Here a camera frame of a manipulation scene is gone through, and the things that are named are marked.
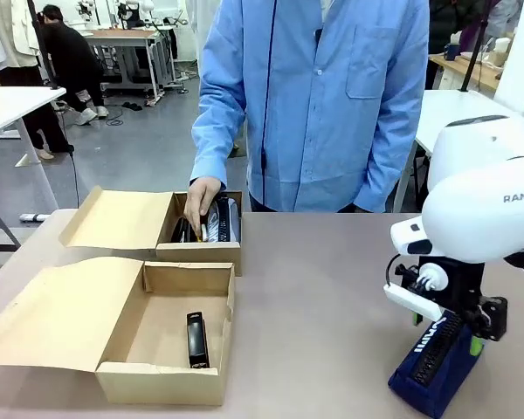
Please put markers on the large open cardboard box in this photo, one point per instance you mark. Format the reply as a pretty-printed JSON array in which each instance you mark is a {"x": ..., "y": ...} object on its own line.
[{"x": 157, "y": 323}]

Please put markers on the person's right hand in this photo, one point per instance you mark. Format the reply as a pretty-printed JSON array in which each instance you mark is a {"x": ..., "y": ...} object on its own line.
[{"x": 201, "y": 196}]

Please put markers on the wooden background table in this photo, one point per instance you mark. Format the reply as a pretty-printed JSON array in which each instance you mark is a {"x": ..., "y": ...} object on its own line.
[{"x": 476, "y": 72}]

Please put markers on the white side table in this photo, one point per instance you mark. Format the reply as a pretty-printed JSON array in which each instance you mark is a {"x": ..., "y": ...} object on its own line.
[{"x": 8, "y": 105}]

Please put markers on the white cylinder container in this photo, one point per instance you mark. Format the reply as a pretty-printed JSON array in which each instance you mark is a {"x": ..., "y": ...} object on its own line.
[{"x": 502, "y": 50}]

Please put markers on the person's left forearm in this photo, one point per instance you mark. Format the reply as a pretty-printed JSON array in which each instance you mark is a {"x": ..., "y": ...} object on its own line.
[{"x": 388, "y": 179}]

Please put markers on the small open cardboard box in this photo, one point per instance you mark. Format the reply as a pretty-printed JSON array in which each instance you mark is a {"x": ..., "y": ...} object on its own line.
[{"x": 122, "y": 222}]

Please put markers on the background person in dark jacket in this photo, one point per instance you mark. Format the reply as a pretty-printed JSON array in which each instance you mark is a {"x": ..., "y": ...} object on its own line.
[{"x": 441, "y": 22}]

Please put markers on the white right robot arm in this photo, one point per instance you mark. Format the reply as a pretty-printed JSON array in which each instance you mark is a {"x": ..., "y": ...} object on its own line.
[{"x": 476, "y": 218}]

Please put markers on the dark blue mug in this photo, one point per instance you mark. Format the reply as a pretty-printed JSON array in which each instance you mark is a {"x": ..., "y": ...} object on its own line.
[{"x": 452, "y": 52}]

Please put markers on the navy zip pencil case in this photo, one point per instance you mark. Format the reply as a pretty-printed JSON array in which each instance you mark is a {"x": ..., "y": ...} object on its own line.
[{"x": 436, "y": 375}]

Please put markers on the background person in black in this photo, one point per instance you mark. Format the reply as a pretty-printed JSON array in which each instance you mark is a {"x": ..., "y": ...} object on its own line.
[{"x": 70, "y": 52}]

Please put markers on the background robot rig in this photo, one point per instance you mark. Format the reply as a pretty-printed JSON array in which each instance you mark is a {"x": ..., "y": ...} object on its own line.
[{"x": 133, "y": 13}]

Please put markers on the black stand pole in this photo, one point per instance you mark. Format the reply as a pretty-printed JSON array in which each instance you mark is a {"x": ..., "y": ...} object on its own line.
[
  {"x": 474, "y": 52},
  {"x": 49, "y": 67}
]

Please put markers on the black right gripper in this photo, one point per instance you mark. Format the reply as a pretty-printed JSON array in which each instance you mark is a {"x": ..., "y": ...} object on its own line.
[{"x": 463, "y": 288}]

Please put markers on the person in blue shirt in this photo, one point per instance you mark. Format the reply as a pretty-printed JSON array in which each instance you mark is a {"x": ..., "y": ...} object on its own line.
[{"x": 323, "y": 109}]

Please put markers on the black shoes on floor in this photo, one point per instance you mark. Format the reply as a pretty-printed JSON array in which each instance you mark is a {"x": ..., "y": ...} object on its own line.
[{"x": 132, "y": 106}]

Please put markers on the person's right forearm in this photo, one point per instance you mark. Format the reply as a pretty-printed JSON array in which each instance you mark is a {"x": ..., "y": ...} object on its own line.
[{"x": 214, "y": 148}]

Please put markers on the wooden top workbench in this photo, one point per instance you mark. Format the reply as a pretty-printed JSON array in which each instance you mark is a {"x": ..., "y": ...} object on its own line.
[{"x": 131, "y": 34}]

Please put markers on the background person in white coat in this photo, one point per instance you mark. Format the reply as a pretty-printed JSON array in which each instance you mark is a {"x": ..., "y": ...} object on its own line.
[{"x": 13, "y": 35}]

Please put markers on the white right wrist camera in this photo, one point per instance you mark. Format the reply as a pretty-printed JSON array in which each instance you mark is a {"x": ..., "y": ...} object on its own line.
[{"x": 410, "y": 299}]

